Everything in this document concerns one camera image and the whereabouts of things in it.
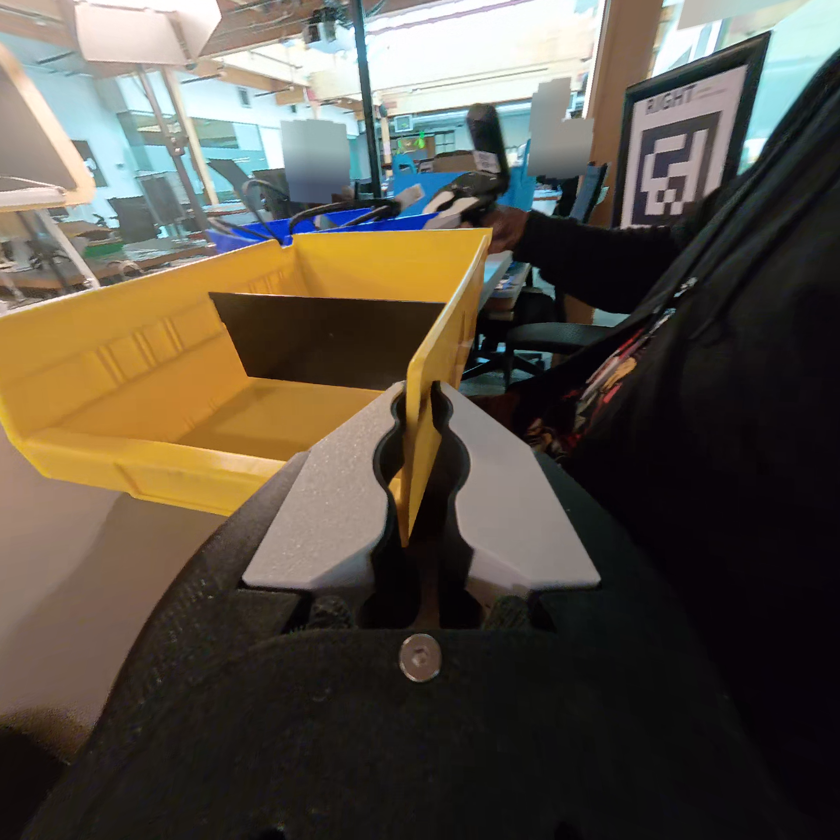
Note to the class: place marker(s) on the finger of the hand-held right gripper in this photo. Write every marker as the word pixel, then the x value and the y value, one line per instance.
pixel 410 197
pixel 449 211

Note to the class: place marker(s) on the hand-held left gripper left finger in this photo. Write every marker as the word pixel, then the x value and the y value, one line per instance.
pixel 315 518

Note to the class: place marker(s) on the person's right hand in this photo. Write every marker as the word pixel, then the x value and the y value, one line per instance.
pixel 508 229

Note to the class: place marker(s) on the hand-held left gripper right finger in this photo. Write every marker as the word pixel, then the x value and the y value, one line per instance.
pixel 518 518

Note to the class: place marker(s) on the person's right forearm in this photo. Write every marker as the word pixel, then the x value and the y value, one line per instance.
pixel 590 262

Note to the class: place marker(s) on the framed marker sign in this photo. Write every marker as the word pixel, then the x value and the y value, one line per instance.
pixel 682 157

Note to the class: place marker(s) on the black office chair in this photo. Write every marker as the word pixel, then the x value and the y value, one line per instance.
pixel 558 334

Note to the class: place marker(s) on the blue plastic bin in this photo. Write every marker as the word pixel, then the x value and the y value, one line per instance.
pixel 262 235

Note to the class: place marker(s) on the black metal pole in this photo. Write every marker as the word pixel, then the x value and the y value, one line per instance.
pixel 366 98

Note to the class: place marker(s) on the large blue box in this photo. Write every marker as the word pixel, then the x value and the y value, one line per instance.
pixel 420 180

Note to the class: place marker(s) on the yellow plastic bin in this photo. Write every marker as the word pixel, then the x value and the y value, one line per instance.
pixel 131 407

